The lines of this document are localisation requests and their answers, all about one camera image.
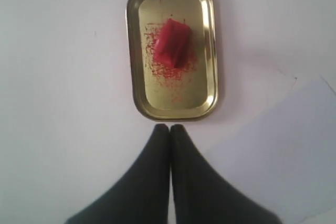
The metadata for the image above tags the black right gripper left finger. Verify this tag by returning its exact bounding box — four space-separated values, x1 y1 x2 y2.
67 124 170 223

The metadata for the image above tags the red stamp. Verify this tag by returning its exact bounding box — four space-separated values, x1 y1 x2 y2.
154 18 192 68

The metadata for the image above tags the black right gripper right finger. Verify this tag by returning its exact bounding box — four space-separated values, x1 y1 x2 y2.
170 124 281 223

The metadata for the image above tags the gold tin lid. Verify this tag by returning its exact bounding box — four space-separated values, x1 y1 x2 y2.
126 0 218 121

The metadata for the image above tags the white paper sheet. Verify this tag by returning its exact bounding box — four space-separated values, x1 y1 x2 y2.
246 79 335 223

